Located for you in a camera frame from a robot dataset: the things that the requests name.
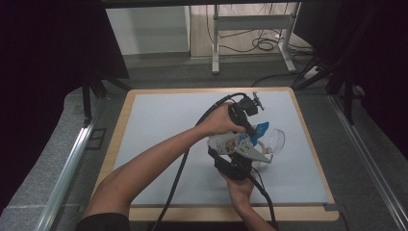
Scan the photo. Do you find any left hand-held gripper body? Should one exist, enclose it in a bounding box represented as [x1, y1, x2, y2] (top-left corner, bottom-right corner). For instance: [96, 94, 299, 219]
[228, 90, 266, 131]

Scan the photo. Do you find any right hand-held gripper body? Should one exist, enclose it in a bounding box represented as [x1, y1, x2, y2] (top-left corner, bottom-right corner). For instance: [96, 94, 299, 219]
[215, 145, 273, 181]

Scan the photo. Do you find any blue and white milk carton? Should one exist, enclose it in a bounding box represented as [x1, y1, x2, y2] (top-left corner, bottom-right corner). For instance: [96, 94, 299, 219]
[206, 120, 271, 156]

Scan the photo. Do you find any clear glass jug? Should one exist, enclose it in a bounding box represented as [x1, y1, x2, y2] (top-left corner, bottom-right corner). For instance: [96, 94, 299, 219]
[254, 127, 287, 169]

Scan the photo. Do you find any person's right hand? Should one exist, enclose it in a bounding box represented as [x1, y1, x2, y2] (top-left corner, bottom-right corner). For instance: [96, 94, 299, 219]
[219, 171, 257, 208]

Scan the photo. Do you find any person's left hand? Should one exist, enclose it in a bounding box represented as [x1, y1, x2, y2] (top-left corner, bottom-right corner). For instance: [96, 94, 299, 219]
[196, 102, 246, 138]

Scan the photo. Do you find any white table mat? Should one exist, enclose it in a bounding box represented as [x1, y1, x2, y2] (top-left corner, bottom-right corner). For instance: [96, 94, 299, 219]
[112, 90, 331, 206]

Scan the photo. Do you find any white power strip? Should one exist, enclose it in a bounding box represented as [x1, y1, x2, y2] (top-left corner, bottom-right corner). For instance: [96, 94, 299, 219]
[302, 66, 319, 80]

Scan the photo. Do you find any black metal stand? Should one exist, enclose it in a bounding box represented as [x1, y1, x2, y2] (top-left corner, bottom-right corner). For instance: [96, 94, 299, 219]
[294, 57, 358, 127]

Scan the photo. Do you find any white panel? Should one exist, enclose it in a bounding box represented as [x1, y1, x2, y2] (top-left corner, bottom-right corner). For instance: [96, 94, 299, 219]
[105, 6, 191, 56]

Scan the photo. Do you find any black sleeve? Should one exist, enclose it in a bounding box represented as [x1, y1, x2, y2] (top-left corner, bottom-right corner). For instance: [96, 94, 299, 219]
[75, 213, 132, 231]

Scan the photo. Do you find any black tripod stand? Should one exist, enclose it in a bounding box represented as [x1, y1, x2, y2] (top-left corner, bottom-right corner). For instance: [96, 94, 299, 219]
[81, 72, 133, 127]

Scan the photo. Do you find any dark curtain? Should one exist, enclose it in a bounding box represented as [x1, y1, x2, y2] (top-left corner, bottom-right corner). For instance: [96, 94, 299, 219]
[293, 0, 408, 152]
[0, 0, 130, 213]

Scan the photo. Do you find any right hand-held gripper cable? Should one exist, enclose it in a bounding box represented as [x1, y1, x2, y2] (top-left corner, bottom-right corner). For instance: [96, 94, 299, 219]
[246, 172, 279, 231]

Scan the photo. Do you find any hand-held gripper cable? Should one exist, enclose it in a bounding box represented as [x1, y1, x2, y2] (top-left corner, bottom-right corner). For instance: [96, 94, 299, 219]
[246, 172, 279, 231]
[150, 91, 248, 231]

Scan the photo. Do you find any long black floor cable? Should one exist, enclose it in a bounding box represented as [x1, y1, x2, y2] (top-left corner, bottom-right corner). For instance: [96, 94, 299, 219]
[250, 71, 309, 89]

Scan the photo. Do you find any left hand-held gripper cable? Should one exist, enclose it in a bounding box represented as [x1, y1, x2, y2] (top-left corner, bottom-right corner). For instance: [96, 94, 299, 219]
[150, 91, 248, 231]

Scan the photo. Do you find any white metal desk frame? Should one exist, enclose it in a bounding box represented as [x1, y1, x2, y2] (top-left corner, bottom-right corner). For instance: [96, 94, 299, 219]
[211, 3, 298, 75]

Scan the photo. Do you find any coiled black floor cable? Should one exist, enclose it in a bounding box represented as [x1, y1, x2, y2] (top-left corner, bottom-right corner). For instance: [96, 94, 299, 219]
[251, 37, 281, 52]

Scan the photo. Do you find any black floor bracket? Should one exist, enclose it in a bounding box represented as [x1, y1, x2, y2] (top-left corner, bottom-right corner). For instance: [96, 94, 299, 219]
[86, 128, 108, 150]

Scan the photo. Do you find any aluminium floor rail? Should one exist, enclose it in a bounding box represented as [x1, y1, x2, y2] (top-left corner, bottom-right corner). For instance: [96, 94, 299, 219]
[34, 121, 97, 231]
[330, 95, 408, 231]

